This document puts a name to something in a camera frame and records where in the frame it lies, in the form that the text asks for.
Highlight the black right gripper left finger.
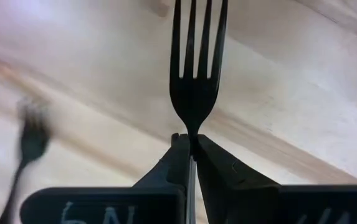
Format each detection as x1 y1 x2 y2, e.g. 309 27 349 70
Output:
20 133 194 224

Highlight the black fork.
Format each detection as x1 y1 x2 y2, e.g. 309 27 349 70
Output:
169 0 229 224
0 96 53 224

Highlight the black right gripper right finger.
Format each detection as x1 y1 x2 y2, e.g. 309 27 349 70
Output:
196 134 357 224

